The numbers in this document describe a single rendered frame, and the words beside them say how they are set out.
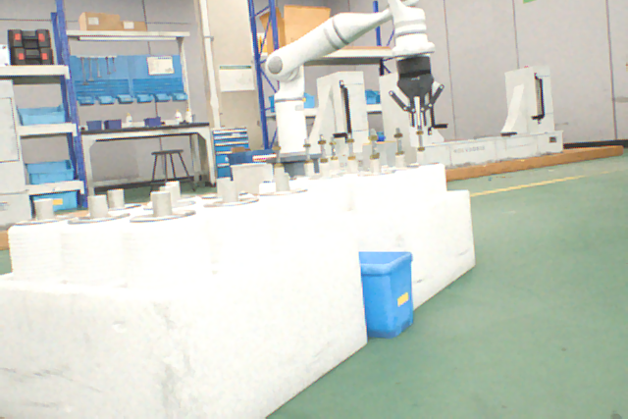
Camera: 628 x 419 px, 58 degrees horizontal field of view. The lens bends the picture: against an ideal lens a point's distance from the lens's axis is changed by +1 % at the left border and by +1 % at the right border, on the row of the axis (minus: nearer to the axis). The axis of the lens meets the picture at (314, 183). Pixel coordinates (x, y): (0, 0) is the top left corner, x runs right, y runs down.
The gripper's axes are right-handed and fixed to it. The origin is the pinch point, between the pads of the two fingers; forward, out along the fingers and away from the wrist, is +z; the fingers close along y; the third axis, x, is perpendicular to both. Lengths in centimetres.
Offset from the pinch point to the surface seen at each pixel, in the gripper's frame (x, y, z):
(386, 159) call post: -19.0, 8.9, 8.6
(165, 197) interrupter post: 72, 31, 7
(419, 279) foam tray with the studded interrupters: 26.3, 3.4, 30.2
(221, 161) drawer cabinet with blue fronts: -513, 218, 8
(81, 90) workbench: -480, 362, -90
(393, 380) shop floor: 60, 8, 35
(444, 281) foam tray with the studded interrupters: 15.3, -1.6, 33.6
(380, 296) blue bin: 44, 10, 28
